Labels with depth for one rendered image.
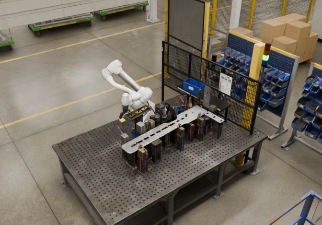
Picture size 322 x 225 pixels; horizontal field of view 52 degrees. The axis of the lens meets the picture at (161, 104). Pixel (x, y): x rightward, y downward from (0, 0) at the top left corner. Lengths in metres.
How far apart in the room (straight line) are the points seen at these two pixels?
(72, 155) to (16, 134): 2.05
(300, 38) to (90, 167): 5.77
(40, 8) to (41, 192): 4.24
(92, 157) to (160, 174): 0.94
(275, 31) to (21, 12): 7.41
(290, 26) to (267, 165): 3.86
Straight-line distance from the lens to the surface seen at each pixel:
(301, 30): 8.20
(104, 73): 4.77
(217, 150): 4.51
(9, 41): 9.69
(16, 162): 5.76
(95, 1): 1.14
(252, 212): 4.81
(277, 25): 8.16
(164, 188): 3.97
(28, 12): 1.07
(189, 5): 6.41
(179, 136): 4.33
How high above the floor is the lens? 3.61
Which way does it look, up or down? 33 degrees down
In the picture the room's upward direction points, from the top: straight up
